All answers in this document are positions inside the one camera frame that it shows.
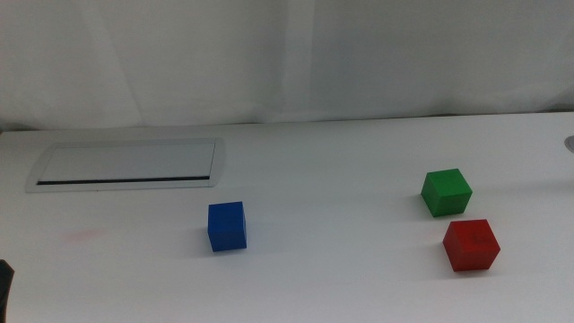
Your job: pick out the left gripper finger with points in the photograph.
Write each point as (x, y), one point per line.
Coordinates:
(4, 287)

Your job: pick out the blue cube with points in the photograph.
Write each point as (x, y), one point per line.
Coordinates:
(226, 226)

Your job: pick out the green cube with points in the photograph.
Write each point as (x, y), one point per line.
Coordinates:
(446, 193)

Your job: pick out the red cube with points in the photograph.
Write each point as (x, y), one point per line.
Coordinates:
(471, 247)

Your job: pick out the white backdrop curtain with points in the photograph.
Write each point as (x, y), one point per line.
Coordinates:
(269, 58)

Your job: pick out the grey round table grommet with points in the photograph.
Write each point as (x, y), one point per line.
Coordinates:
(570, 144)

